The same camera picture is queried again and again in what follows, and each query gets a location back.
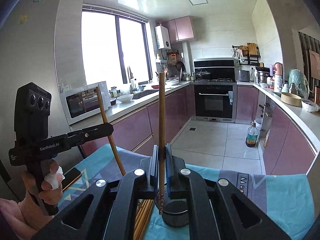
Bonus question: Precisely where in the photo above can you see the wooden chopstick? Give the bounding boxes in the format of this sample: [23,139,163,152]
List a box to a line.
[140,200,152,232]
[138,200,155,240]
[134,200,148,234]
[133,200,151,239]
[95,86,126,177]
[158,72,165,215]

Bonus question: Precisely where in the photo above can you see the kitchen window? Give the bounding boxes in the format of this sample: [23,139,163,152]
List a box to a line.
[81,8,153,88]

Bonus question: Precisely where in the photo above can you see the person's left hand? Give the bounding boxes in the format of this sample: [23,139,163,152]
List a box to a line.
[0,159,66,240]

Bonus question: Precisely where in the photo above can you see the white microwave oven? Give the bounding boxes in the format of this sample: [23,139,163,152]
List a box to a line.
[60,81,111,126]

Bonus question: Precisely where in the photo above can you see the black smartphone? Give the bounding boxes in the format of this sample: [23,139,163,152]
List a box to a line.
[62,167,81,191]

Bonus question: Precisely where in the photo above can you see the black mesh pen holder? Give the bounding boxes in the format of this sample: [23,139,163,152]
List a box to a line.
[162,193,189,228]

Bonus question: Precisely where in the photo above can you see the white bowl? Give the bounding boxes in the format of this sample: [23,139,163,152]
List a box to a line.
[117,94,134,103]

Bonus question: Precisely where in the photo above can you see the pink lower cabinets left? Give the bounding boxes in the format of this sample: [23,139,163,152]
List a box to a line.
[80,83,196,157]

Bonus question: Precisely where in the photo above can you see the pink cabinets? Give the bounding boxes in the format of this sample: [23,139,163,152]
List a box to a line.
[80,83,196,157]
[235,82,319,175]

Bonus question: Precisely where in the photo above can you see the blue striped tablecloth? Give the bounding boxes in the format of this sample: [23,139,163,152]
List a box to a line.
[59,144,319,239]

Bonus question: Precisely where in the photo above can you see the cooking oil bottle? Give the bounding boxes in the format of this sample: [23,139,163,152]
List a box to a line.
[245,122,259,147]

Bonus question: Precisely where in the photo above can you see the pink lower cabinets right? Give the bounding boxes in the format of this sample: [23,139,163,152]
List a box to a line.
[235,82,319,175]

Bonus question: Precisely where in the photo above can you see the black built-in oven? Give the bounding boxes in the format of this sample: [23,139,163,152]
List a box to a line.
[194,82,237,123]

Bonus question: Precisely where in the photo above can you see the silver refrigerator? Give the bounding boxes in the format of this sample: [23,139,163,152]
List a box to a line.
[0,0,63,201]

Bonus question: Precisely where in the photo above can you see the white water heater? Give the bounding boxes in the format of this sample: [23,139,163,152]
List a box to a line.
[155,25,171,50]

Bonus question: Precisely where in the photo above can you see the round bamboo steamer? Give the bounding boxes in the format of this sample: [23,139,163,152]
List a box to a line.
[280,92,302,107]

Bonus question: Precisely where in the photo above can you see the white plastic bag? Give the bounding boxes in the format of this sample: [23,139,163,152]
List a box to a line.
[301,99,319,113]

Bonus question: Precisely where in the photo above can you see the black range hood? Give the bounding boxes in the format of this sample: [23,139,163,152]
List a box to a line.
[194,57,235,82]

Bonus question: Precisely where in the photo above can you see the steel pot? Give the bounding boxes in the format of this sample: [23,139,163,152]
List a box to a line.
[255,66,270,83]

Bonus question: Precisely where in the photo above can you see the green plastic-wrapped fan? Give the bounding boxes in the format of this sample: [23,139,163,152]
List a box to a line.
[289,69,310,99]

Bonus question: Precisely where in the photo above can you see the pink thermos jug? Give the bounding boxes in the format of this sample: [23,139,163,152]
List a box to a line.
[273,62,284,80]

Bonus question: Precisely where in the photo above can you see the pink upper wall cabinet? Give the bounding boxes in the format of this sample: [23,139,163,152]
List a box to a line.
[162,16,195,42]

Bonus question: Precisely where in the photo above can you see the black wall spice rack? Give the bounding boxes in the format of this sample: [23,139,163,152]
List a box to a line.
[232,43,260,66]

